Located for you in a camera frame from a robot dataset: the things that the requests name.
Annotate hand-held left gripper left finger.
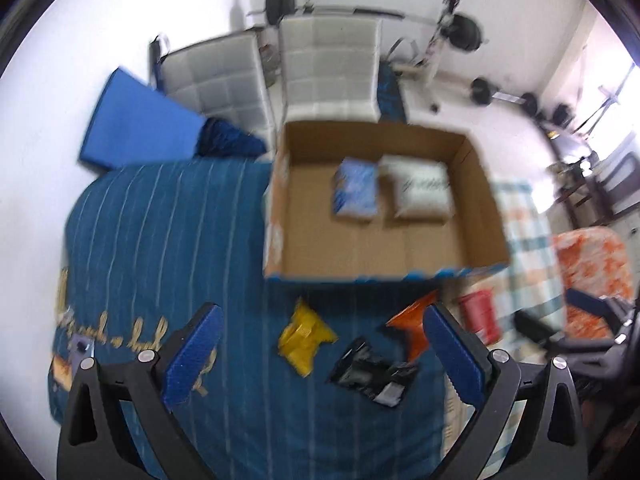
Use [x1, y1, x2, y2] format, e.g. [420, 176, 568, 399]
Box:
[57, 302, 226, 480]

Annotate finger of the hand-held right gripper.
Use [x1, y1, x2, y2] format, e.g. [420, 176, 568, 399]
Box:
[566, 287, 626, 332]
[515, 310, 568, 350]

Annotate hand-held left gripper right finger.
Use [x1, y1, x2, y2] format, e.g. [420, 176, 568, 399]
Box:
[422, 302, 589, 480]

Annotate red snack packet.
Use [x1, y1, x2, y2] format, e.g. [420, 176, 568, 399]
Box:
[457, 290, 502, 345]

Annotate orange snack packet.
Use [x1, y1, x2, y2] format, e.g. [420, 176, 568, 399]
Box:
[385, 290, 441, 363]

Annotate black snack packet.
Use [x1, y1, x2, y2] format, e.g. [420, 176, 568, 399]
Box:
[327, 336, 420, 407]

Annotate yellow snack packet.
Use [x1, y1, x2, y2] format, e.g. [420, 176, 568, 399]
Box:
[278, 299, 338, 378]

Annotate cardboard box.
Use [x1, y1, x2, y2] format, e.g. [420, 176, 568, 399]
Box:
[262, 120, 512, 283]

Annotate orange floral pillow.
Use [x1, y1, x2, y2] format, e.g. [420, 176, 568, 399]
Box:
[550, 226, 637, 341]

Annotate checked teal white blanket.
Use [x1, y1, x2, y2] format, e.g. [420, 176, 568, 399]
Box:
[442, 180, 568, 480]

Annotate blue striped blanket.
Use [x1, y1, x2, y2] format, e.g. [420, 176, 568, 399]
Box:
[47, 159, 451, 480]

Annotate dark wooden desk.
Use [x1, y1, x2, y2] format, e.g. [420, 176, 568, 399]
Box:
[547, 130, 640, 223]

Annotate white snack packet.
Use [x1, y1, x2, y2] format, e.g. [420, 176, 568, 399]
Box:
[378, 155, 455, 222]

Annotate black dumbbell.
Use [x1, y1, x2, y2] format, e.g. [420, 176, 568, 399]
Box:
[470, 77, 538, 115]
[537, 102, 576, 130]

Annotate blue snack packet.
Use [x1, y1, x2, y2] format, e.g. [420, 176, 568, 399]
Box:
[331, 157, 379, 222]

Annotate dark blue cloth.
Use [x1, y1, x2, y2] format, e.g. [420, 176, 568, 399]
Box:
[194, 117, 268, 158]

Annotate blue folded mat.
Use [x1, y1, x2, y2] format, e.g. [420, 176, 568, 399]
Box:
[78, 66, 206, 168]

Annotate blue patterned rug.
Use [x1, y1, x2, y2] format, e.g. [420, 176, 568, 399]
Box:
[377, 62, 410, 123]

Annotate white padded chair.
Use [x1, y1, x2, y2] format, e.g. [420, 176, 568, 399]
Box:
[160, 30, 277, 150]
[277, 16, 383, 123]

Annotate white weight bench rack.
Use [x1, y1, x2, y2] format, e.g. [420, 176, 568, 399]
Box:
[387, 0, 468, 113]

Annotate barbell with black plates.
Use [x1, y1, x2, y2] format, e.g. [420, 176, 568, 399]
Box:
[247, 0, 488, 53]

